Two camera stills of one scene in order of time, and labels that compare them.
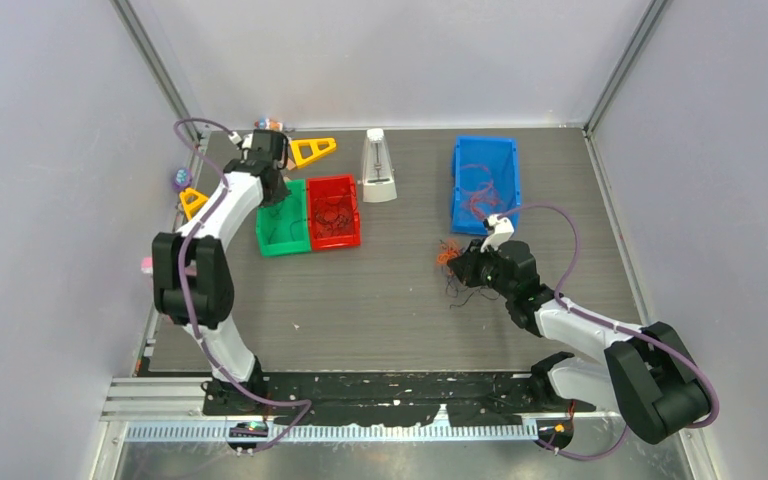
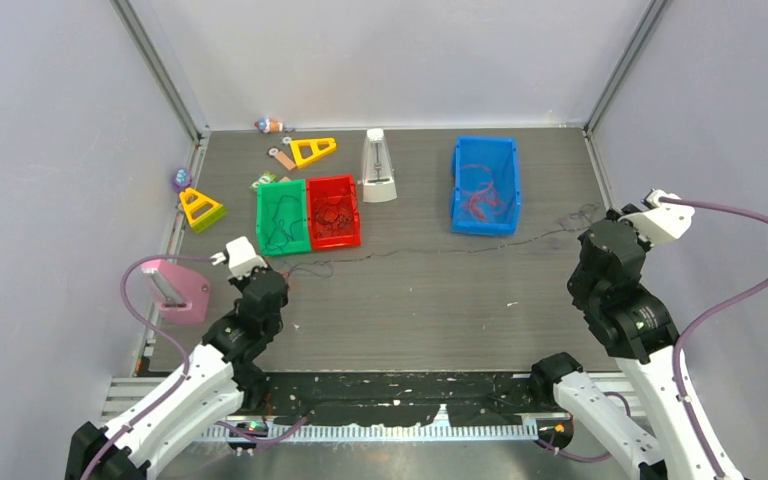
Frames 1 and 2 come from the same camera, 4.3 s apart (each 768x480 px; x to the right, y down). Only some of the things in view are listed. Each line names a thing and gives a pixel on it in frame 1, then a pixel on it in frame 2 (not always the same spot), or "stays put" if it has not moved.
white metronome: [378, 175] stays put
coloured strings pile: [290, 231] → [275, 215]
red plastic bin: [333, 213] stays put
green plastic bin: [283, 226] stays put
